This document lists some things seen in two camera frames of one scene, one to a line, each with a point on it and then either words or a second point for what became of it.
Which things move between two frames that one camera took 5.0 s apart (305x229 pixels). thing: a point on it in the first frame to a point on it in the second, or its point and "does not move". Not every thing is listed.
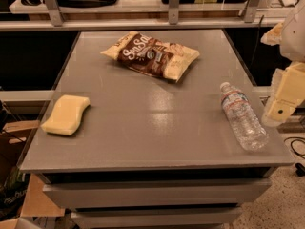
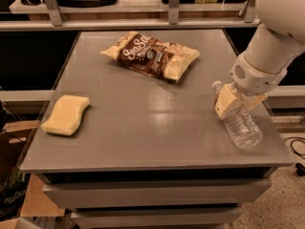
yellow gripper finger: x=274 y=36 to x=251 y=101
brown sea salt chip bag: x=150 y=55 does not move
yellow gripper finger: x=288 y=92 to x=226 y=100
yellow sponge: x=66 y=115 does not move
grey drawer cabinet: x=150 y=152 does not move
